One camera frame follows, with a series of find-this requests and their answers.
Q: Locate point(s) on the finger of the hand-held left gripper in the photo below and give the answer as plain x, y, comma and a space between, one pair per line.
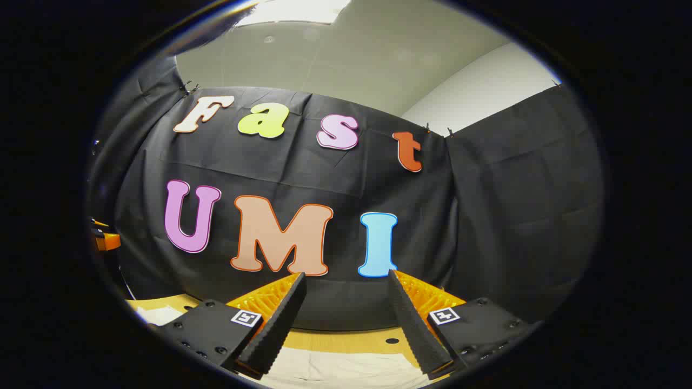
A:
108, 241

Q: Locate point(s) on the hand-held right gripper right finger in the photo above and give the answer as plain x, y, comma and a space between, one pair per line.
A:
413, 324

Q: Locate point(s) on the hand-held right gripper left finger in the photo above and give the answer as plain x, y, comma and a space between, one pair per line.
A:
281, 319

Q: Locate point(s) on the cream white jeans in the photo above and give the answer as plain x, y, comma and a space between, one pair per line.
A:
340, 370

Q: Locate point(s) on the black backdrop cloth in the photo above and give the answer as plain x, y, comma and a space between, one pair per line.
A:
324, 178

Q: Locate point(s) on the ceiling light panel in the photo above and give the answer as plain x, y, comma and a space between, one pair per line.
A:
292, 11

